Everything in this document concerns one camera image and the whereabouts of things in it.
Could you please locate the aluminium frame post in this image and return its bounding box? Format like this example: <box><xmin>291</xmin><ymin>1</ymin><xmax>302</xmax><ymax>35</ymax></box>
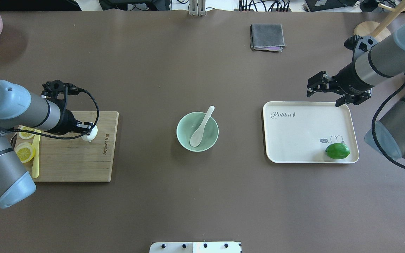
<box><xmin>189</xmin><ymin>0</ymin><xmax>206</xmax><ymax>16</ymax></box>

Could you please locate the white ceramic spoon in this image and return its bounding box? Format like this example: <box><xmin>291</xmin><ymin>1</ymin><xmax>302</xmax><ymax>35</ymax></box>
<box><xmin>189</xmin><ymin>106</ymin><xmax>215</xmax><ymax>147</ymax></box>

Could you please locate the yellow plastic knife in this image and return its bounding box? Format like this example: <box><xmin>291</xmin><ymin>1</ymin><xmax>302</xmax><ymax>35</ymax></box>
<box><xmin>31</xmin><ymin>130</ymin><xmax>41</xmax><ymax>179</ymax></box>

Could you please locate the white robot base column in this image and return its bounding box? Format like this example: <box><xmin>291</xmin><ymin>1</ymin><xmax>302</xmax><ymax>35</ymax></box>
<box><xmin>149</xmin><ymin>241</ymin><xmax>243</xmax><ymax>253</ymax></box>

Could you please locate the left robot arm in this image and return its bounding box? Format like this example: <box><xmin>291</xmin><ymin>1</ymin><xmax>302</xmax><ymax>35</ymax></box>
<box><xmin>0</xmin><ymin>80</ymin><xmax>96</xmax><ymax>209</ymax></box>

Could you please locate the upper lemon slice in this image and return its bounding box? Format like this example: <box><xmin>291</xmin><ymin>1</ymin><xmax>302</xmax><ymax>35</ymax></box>
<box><xmin>18</xmin><ymin>125</ymin><xmax>36</xmax><ymax>140</ymax></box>

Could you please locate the green ceramic bowl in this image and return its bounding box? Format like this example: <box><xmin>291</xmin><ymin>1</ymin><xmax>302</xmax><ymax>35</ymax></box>
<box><xmin>176</xmin><ymin>112</ymin><xmax>219</xmax><ymax>152</ymax></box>

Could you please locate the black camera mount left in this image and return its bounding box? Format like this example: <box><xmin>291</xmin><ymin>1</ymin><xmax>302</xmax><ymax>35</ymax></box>
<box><xmin>41</xmin><ymin>80</ymin><xmax>81</xmax><ymax>108</ymax></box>

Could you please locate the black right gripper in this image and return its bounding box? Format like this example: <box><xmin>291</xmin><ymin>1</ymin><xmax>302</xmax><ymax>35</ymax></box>
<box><xmin>307</xmin><ymin>65</ymin><xmax>372</xmax><ymax>107</ymax></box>

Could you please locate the lemon slice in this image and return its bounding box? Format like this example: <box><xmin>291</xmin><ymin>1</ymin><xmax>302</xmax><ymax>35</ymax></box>
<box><xmin>14</xmin><ymin>142</ymin><xmax>36</xmax><ymax>164</ymax></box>
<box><xmin>18</xmin><ymin>125</ymin><xmax>36</xmax><ymax>140</ymax></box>

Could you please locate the grey folded cloth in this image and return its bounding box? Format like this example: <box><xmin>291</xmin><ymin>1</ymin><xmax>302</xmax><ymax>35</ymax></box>
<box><xmin>250</xmin><ymin>24</ymin><xmax>287</xmax><ymax>52</ymax></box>

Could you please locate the white plastic tray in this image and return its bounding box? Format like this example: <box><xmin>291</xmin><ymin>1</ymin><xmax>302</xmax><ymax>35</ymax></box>
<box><xmin>262</xmin><ymin>101</ymin><xmax>359</xmax><ymax>164</ymax></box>

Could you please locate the green lime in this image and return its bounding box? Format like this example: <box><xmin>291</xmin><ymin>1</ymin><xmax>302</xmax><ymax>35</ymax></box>
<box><xmin>325</xmin><ymin>143</ymin><xmax>351</xmax><ymax>160</ymax></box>

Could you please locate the lower lemon slice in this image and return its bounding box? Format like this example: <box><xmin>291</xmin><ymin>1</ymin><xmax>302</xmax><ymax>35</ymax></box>
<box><xmin>14</xmin><ymin>142</ymin><xmax>36</xmax><ymax>164</ymax></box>

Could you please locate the wooden cutting board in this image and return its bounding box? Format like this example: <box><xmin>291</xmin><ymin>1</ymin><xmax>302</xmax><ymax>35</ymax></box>
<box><xmin>33</xmin><ymin>111</ymin><xmax>119</xmax><ymax>183</ymax></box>

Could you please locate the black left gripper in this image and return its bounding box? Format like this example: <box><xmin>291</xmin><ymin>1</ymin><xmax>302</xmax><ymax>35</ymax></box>
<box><xmin>60</xmin><ymin>110</ymin><xmax>93</xmax><ymax>136</ymax></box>

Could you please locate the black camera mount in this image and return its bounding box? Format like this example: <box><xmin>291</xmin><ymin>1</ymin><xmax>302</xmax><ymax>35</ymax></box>
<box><xmin>41</xmin><ymin>80</ymin><xmax>81</xmax><ymax>108</ymax></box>
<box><xmin>343</xmin><ymin>34</ymin><xmax>378</xmax><ymax>62</ymax></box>

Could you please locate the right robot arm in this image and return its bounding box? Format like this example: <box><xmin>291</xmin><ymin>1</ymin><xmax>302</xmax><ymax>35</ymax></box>
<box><xmin>307</xmin><ymin>24</ymin><xmax>405</xmax><ymax>169</ymax></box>

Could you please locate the wooden mug stand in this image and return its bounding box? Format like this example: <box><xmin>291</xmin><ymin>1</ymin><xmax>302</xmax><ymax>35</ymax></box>
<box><xmin>353</xmin><ymin>0</ymin><xmax>405</xmax><ymax>42</ymax></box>

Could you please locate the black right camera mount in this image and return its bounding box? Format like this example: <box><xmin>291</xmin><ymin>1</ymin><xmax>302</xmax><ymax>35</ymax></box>
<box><xmin>343</xmin><ymin>34</ymin><xmax>378</xmax><ymax>62</ymax></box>

